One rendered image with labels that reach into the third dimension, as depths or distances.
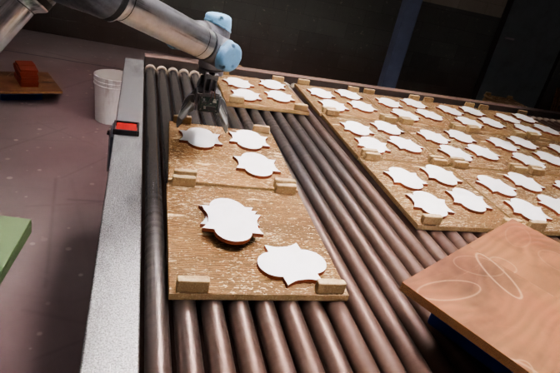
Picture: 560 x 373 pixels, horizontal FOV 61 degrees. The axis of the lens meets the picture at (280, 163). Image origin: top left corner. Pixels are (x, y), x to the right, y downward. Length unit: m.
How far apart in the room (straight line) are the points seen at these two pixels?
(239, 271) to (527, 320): 0.52
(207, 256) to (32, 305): 1.38
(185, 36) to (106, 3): 0.21
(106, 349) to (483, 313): 0.62
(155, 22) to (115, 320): 0.58
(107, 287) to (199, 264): 0.17
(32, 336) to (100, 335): 1.32
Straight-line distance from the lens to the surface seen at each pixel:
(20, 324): 2.22
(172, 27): 1.08
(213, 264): 0.98
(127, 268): 0.98
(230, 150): 1.47
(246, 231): 1.03
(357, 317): 1.00
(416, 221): 1.35
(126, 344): 0.84
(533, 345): 0.91
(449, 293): 0.92
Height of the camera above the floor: 1.53
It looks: 24 degrees down
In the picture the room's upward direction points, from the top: 13 degrees clockwise
